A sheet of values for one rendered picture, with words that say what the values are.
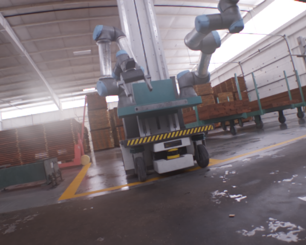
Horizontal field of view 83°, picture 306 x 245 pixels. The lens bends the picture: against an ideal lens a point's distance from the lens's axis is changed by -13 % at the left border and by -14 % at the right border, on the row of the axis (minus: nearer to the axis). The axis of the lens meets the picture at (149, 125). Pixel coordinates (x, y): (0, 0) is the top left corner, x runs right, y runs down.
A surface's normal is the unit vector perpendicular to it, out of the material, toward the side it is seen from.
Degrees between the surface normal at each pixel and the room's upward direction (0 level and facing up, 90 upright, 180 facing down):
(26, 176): 90
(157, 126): 90
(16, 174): 90
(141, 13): 90
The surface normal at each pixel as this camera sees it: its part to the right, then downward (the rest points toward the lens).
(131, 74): 0.15, -0.48
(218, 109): 0.24, -0.09
